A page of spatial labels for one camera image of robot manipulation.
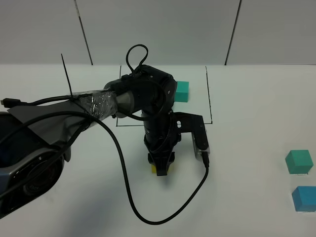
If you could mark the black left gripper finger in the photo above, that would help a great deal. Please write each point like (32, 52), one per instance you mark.
(161, 161)

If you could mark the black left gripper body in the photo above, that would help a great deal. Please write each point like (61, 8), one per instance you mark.
(161, 136)

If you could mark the yellow block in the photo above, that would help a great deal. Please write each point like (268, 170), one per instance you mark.
(170, 169)

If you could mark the blue block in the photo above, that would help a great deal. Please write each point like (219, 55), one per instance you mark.
(304, 198)

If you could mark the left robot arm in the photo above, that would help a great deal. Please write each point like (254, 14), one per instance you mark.
(36, 138)

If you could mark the green template block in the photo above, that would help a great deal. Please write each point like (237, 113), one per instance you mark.
(182, 91)

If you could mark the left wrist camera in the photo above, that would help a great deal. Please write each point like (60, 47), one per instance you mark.
(190, 123)

